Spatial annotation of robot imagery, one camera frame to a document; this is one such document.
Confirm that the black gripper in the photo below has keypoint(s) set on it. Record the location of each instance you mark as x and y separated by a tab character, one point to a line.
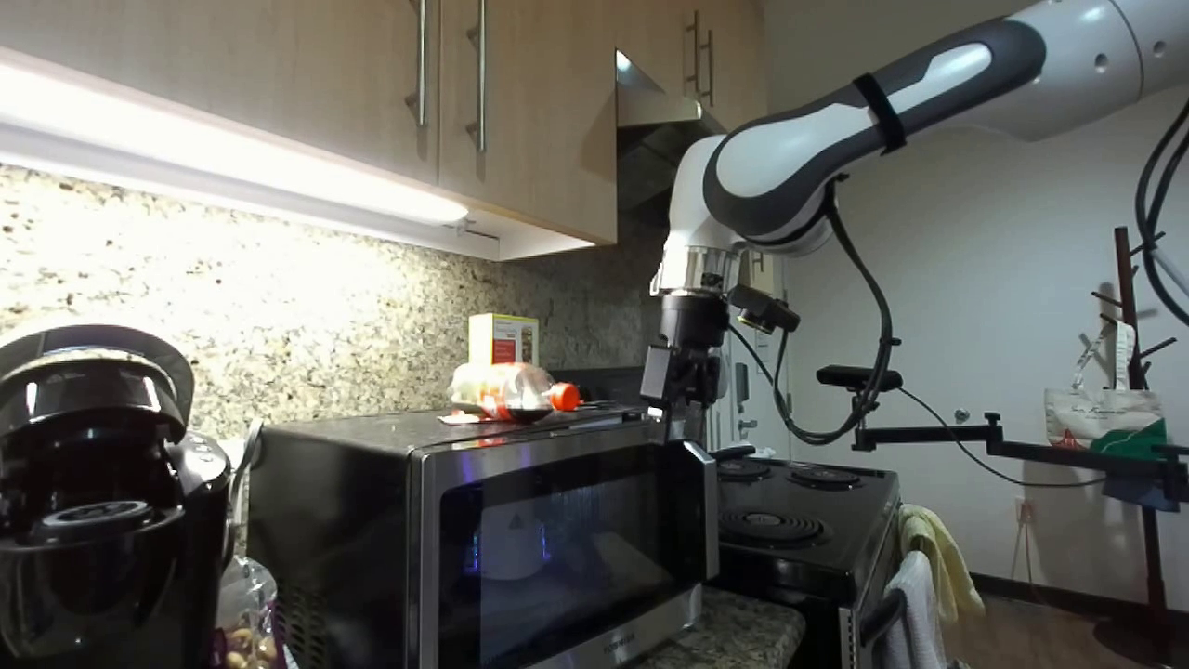
683	362

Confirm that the stainless steel microwave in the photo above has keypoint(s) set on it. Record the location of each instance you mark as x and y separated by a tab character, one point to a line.
409	539

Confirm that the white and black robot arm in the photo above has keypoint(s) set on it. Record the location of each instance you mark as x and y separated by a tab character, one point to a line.
1037	74

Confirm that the black coffee maker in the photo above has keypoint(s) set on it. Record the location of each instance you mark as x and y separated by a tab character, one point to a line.
108	511

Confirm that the white refrigerator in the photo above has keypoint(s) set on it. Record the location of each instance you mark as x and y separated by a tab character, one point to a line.
746	415

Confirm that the white and red box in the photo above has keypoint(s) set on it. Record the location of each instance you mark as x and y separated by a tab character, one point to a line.
505	339

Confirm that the black stove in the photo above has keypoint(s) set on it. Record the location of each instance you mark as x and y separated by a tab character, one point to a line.
813	537

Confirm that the stainless range hood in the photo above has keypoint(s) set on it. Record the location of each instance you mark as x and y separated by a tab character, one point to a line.
657	127

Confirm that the yellow towel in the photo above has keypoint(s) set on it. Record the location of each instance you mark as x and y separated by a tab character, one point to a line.
957	594

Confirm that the wooden upper cabinets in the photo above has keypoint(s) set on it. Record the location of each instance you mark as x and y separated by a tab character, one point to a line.
507	104

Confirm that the white towel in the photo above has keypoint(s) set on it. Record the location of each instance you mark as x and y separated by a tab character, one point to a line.
915	635

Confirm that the wooden mug tree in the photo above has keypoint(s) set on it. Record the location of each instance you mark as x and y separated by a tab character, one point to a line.
1124	316

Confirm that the green and white bag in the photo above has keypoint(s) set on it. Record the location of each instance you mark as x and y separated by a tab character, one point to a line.
1117	423

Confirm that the plastic snack bag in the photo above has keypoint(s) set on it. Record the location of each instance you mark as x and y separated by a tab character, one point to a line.
246	617

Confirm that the under-cabinet light strip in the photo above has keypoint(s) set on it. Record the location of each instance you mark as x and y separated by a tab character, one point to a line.
91	127

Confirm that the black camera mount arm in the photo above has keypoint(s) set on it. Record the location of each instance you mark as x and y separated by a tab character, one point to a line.
1165	477

